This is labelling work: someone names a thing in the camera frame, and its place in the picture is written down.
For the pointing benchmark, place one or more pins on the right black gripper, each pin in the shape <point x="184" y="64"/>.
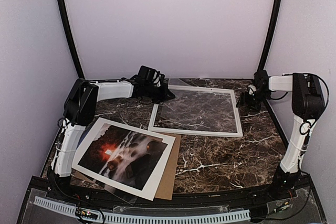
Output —
<point x="244" y="99"/>

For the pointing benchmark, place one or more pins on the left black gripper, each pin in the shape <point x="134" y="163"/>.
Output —
<point x="165" y="92"/>

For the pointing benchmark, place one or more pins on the clear acrylic sheet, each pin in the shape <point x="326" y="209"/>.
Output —
<point x="197" y="111"/>

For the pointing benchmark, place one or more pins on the white mat board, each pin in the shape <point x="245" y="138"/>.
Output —
<point x="86" y="142"/>

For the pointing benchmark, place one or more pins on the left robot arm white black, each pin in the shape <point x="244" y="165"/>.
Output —
<point x="80" y="107"/>

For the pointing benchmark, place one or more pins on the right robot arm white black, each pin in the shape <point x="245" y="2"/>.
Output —
<point x="307" y="102"/>

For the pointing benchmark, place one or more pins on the dark landscape photo print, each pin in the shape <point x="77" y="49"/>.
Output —
<point x="123" y="153"/>

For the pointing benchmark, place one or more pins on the brown cardboard backing board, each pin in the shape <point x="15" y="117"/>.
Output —
<point x="166" y="185"/>

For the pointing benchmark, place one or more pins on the small green circuit board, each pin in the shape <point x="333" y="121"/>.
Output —
<point x="85" y="214"/>

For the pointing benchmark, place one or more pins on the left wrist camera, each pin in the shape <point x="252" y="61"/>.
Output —
<point x="159" y="80"/>

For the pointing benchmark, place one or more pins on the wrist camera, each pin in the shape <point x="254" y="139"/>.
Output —
<point x="251" y="89"/>
<point x="159" y="80"/>

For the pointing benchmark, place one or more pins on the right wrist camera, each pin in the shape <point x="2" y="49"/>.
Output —
<point x="251" y="89"/>

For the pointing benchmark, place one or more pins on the right black corner post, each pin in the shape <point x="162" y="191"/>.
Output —
<point x="270" y="34"/>

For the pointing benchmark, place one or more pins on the black corner post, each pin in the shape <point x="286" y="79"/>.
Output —
<point x="69" y="38"/>
<point x="270" y="34"/>

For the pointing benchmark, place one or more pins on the white slotted cable duct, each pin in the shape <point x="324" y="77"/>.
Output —
<point x="111" y="217"/>

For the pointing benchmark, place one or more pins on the left black corner post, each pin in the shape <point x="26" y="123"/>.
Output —
<point x="69" y="38"/>

